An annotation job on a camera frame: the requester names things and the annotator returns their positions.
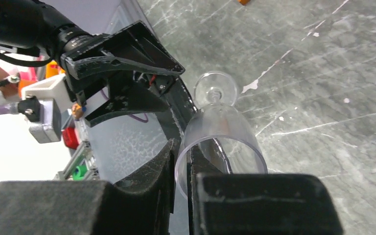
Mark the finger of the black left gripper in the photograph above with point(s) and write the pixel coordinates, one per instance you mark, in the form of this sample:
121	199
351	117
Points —
134	48
126	97

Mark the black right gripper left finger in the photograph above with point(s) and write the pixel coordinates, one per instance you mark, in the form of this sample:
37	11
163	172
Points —
139	204

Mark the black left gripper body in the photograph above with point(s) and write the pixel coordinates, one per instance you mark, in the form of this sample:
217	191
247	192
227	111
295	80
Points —
60	32

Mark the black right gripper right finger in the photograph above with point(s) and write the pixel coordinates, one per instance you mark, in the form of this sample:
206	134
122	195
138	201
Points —
256	204

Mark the clear wine glass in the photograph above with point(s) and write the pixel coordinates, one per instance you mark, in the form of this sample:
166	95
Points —
217	120

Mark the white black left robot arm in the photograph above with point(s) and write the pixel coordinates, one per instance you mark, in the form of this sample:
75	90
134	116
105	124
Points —
23	25

